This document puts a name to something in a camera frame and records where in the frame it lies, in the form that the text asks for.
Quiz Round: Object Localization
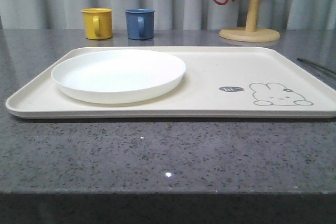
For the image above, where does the white round plate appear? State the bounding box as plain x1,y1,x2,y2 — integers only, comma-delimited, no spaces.
51,49,186,104

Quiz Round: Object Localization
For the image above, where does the steel chopstick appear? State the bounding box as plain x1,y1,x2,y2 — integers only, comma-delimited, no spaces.
296,58,335,78

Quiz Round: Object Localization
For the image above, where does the cream rabbit serving tray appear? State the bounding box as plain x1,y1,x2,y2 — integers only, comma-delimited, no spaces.
6,46,335,119

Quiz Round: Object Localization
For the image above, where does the blue enamel mug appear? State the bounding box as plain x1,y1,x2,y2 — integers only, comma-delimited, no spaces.
125,8,154,40

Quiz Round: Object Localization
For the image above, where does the yellow enamel mug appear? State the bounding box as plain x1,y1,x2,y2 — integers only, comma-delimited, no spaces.
81,8,113,40

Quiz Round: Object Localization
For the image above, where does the wooden mug tree stand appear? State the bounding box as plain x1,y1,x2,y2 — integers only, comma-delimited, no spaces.
219,0,280,42

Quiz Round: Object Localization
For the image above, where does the grey curtain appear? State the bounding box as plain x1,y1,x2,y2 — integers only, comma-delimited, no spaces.
1,0,335,30

